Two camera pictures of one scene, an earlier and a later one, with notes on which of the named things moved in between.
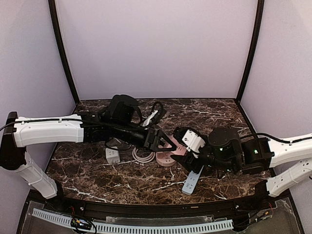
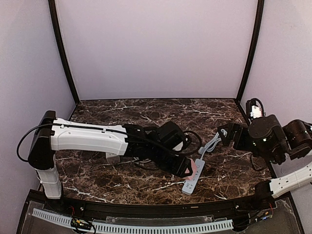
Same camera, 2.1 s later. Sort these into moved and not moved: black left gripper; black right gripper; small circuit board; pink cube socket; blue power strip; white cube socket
Moved: black left gripper; pink cube socket; black right gripper
Not moved: blue power strip; white cube socket; small circuit board
